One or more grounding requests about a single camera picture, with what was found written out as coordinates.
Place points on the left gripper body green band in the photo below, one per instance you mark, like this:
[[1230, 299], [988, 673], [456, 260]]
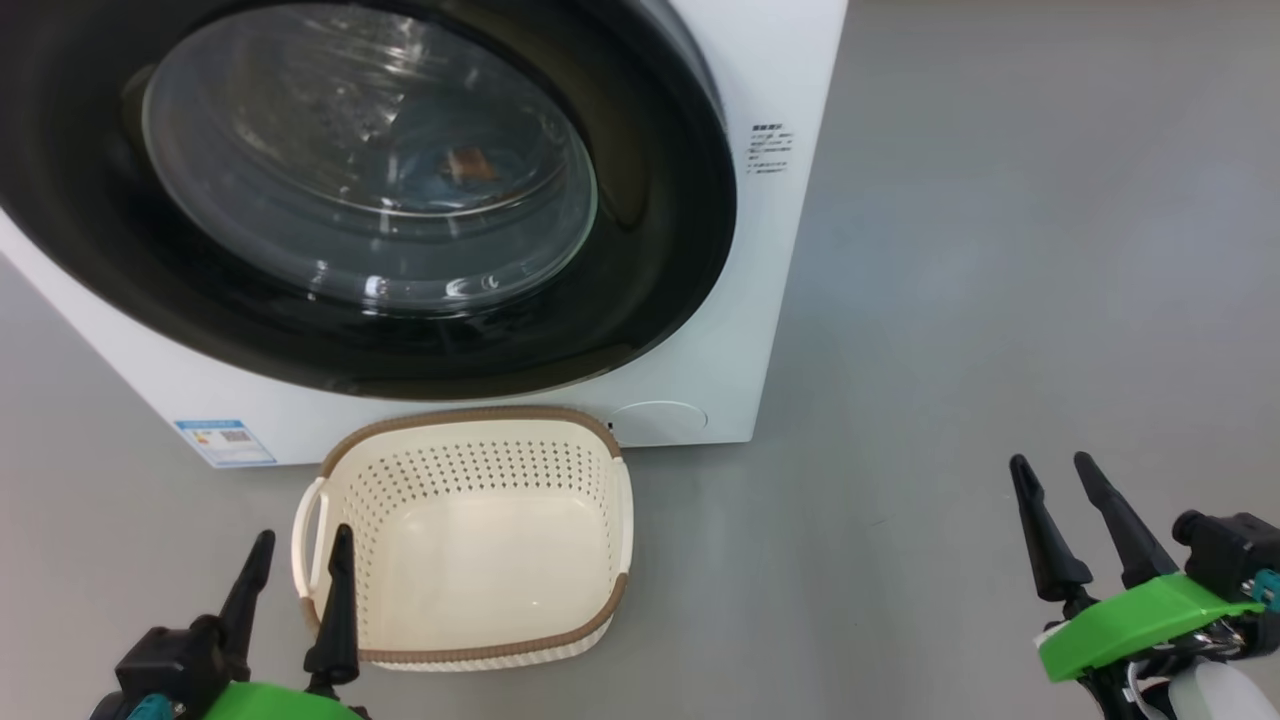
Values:
[[270, 703]]

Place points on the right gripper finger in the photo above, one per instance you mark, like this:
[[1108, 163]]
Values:
[[1048, 550], [1125, 535]]

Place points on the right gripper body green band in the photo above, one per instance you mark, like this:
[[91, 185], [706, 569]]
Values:
[[1140, 620]]

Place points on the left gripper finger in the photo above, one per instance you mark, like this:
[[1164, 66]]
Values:
[[338, 620], [245, 600]]

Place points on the black round glass washer door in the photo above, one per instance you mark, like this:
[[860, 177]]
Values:
[[650, 250]]

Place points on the cream perforated laundry basket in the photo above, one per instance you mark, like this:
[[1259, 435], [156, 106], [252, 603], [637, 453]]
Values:
[[480, 560]]

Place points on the white front-load washing machine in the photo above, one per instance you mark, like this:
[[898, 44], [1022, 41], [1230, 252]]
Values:
[[760, 300]]

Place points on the blue energy label sticker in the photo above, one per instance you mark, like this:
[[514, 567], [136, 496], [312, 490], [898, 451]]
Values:
[[225, 443]]

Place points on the round white filter cover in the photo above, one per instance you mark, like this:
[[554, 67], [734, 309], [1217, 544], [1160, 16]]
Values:
[[660, 418]]

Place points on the small printed text label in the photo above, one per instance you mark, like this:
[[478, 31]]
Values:
[[772, 148]]

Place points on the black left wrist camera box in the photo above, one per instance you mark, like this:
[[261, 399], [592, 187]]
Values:
[[165, 665]]

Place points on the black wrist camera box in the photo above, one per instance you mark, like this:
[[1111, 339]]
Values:
[[165, 665], [1235, 550]]

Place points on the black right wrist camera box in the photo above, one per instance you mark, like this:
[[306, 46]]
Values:
[[1235, 550]]

